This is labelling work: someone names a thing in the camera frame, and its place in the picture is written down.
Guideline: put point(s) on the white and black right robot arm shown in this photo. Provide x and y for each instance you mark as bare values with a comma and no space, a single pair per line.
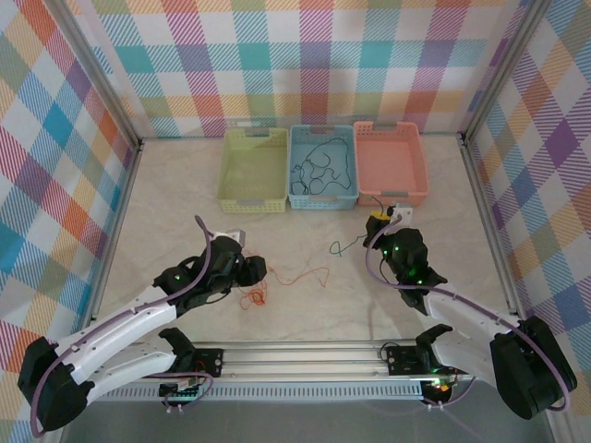
466,314

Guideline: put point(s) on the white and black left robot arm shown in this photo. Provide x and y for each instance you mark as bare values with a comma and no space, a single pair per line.
124,330

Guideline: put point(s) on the pink plastic basket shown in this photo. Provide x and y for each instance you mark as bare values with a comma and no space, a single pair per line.
392,164

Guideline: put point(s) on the aluminium table edge bar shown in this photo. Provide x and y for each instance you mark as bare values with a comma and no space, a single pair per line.
124,212
487,212

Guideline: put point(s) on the blue plastic basket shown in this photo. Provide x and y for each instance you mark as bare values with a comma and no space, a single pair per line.
323,138

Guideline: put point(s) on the green plastic basket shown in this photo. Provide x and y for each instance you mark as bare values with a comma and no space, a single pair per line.
251,166

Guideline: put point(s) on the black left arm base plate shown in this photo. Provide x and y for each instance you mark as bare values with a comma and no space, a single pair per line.
210,362

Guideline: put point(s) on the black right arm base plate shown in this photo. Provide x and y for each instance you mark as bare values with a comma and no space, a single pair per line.
401,360

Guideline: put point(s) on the aluminium mounting rail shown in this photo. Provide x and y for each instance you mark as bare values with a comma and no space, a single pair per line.
300,357

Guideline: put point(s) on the aluminium frame post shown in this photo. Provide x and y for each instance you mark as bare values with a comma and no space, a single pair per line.
504,69
98,69

